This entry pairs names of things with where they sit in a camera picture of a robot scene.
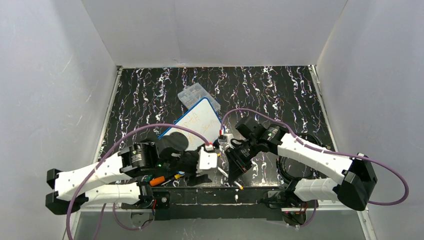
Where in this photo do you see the white marker pen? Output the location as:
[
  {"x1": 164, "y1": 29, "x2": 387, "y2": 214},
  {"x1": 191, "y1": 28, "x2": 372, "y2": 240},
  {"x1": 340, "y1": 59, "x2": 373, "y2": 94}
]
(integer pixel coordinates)
[{"x1": 217, "y1": 167, "x2": 244, "y2": 191}]

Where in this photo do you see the blue-framed whiteboard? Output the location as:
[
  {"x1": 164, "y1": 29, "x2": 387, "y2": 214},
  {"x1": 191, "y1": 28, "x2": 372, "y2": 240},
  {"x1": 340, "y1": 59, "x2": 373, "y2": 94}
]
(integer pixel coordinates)
[{"x1": 160, "y1": 97, "x2": 221, "y2": 151}]

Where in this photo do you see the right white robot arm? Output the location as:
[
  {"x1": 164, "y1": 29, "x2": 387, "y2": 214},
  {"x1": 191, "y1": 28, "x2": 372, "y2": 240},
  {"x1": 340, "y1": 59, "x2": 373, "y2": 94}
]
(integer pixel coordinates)
[{"x1": 224, "y1": 117, "x2": 378, "y2": 211}]

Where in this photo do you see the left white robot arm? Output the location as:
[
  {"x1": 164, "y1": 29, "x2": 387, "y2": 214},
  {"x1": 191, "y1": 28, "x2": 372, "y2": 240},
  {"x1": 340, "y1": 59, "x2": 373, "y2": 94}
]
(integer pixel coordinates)
[{"x1": 45, "y1": 132, "x2": 218, "y2": 215}]

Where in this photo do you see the clear plastic organizer box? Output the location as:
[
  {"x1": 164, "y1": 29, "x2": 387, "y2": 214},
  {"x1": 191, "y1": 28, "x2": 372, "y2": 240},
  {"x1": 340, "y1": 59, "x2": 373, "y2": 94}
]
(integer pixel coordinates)
[{"x1": 177, "y1": 83, "x2": 221, "y2": 112}]

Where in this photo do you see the yellow-handled screwdriver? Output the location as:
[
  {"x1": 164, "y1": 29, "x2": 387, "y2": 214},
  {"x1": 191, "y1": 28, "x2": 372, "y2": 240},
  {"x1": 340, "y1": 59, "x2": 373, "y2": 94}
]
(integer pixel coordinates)
[{"x1": 162, "y1": 173, "x2": 185, "y2": 186}]

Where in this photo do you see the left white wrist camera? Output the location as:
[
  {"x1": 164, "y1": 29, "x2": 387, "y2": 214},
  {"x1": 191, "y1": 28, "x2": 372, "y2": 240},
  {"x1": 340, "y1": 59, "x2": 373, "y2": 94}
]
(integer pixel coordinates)
[{"x1": 197, "y1": 142, "x2": 218, "y2": 171}]

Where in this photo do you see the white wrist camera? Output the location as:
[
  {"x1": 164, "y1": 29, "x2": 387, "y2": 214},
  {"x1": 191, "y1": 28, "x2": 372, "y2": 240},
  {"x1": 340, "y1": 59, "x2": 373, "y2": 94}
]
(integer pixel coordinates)
[
  {"x1": 217, "y1": 129, "x2": 234, "y2": 150},
  {"x1": 197, "y1": 142, "x2": 218, "y2": 171}
]

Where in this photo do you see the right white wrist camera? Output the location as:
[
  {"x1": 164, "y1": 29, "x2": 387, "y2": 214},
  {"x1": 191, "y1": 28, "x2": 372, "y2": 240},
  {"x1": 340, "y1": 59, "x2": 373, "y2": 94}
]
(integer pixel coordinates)
[{"x1": 217, "y1": 129, "x2": 234, "y2": 150}]

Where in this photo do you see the orange-handled screwdriver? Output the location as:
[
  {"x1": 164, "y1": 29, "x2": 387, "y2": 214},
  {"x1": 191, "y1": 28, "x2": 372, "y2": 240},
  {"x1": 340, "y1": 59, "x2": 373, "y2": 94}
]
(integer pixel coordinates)
[{"x1": 149, "y1": 176, "x2": 166, "y2": 187}]

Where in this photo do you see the aluminium frame rail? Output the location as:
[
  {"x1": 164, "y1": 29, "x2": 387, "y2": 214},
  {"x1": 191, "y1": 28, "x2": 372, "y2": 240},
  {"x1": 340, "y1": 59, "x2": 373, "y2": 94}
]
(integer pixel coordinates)
[{"x1": 62, "y1": 187, "x2": 369, "y2": 240}]

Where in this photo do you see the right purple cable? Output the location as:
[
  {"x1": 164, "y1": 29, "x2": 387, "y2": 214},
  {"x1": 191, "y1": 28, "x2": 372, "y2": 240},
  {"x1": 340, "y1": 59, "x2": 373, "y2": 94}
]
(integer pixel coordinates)
[{"x1": 219, "y1": 108, "x2": 410, "y2": 229}]

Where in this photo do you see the purple cable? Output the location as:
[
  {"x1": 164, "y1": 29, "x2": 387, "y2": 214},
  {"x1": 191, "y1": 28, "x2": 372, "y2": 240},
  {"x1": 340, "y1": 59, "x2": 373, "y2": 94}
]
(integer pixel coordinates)
[
  {"x1": 219, "y1": 108, "x2": 410, "y2": 229},
  {"x1": 65, "y1": 123, "x2": 215, "y2": 240}
]

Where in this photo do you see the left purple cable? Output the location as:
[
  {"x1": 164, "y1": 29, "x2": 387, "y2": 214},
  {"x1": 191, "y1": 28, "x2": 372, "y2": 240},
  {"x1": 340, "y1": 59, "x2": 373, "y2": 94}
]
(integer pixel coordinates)
[{"x1": 65, "y1": 123, "x2": 215, "y2": 240}]

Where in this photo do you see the black coiled cable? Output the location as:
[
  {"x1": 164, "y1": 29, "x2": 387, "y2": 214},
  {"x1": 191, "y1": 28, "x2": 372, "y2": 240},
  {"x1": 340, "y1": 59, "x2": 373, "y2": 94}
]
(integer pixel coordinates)
[{"x1": 275, "y1": 132, "x2": 332, "y2": 186}]

